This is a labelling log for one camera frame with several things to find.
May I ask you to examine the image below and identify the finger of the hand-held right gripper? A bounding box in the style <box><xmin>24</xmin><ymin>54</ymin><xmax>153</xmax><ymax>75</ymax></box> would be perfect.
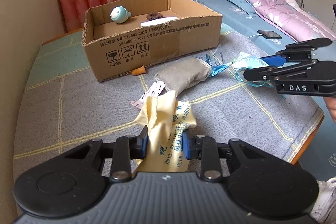
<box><xmin>259</xmin><ymin>38</ymin><xmax>333</xmax><ymax>67</ymax></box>
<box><xmin>243</xmin><ymin>61</ymin><xmax>336</xmax><ymax>83</ymax></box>

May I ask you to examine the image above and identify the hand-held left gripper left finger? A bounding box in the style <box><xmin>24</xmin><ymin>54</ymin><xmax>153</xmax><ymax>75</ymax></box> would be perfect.
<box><xmin>62</xmin><ymin>126</ymin><xmax>150</xmax><ymax>182</ymax></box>

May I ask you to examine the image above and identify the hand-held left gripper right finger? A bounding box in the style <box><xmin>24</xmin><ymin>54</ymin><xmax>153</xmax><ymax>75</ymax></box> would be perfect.
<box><xmin>182</xmin><ymin>129</ymin><xmax>265</xmax><ymax>182</ymax></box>

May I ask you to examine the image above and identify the blue floral sachet bag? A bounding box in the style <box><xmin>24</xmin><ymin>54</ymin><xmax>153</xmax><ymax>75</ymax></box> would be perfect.
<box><xmin>231</xmin><ymin>52</ymin><xmax>271</xmax><ymax>86</ymax></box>

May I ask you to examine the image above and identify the yellow printed cloth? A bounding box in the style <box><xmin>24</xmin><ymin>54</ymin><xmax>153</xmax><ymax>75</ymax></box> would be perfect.
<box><xmin>134</xmin><ymin>90</ymin><xmax>198</xmax><ymax>174</ymax></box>

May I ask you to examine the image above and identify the grey sachet bag with tassel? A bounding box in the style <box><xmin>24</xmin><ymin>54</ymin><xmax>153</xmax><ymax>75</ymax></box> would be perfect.
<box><xmin>154</xmin><ymin>53</ymin><xmax>233</xmax><ymax>96</ymax></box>

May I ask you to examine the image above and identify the brown cardboard box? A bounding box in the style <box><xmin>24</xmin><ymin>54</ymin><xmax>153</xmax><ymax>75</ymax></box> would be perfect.
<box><xmin>82</xmin><ymin>0</ymin><xmax>223</xmax><ymax>82</ymax></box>

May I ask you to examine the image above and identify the white strip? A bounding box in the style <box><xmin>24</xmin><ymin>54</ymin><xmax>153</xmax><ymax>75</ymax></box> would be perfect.
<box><xmin>140</xmin><ymin>16</ymin><xmax>179</xmax><ymax>28</ymax></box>

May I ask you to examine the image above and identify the brown hair scrunchie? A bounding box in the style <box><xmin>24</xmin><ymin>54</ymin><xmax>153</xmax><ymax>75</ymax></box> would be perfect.
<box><xmin>146</xmin><ymin>13</ymin><xmax>163</xmax><ymax>22</ymax></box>

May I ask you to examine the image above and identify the blue and white doll toy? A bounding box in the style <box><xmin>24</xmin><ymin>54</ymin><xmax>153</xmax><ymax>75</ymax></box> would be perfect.
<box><xmin>110</xmin><ymin>6</ymin><xmax>132</xmax><ymax>24</ymax></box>

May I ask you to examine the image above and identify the person's right forearm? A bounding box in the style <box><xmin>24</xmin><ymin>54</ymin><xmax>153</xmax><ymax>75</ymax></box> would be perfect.
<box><xmin>323</xmin><ymin>96</ymin><xmax>336</xmax><ymax>122</ymax></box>

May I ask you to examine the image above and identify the black smartphone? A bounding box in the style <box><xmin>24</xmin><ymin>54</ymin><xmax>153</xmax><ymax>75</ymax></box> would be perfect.
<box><xmin>257</xmin><ymin>30</ymin><xmax>282</xmax><ymax>39</ymax></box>

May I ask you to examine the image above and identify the pink floral quilt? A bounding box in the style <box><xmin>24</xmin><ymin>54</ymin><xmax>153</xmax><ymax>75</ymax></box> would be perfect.
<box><xmin>216</xmin><ymin>0</ymin><xmax>336</xmax><ymax>42</ymax></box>

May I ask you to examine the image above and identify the wooden table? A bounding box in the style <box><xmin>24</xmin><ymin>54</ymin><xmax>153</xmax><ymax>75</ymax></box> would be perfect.
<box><xmin>287</xmin><ymin>109</ymin><xmax>326</xmax><ymax>165</ymax></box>

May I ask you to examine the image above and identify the blue floral bed sheet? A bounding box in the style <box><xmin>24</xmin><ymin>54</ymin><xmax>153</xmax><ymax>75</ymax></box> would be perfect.
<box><xmin>193</xmin><ymin>0</ymin><xmax>336</xmax><ymax>56</ymax></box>

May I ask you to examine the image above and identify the white printed paper tag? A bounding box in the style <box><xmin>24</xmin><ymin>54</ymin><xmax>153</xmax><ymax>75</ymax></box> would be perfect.
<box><xmin>139</xmin><ymin>81</ymin><xmax>166</xmax><ymax>106</ymax></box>

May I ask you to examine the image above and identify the small orange cone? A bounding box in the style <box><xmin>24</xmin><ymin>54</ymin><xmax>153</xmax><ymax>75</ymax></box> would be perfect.
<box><xmin>131</xmin><ymin>65</ymin><xmax>148</xmax><ymax>75</ymax></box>

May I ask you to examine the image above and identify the grey checked table mat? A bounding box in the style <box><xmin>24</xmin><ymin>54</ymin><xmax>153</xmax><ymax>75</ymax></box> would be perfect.
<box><xmin>13</xmin><ymin>22</ymin><xmax>324</xmax><ymax>182</ymax></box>

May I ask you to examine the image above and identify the white shoe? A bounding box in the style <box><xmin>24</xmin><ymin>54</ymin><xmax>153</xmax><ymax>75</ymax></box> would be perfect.
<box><xmin>310</xmin><ymin>178</ymin><xmax>336</xmax><ymax>222</ymax></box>

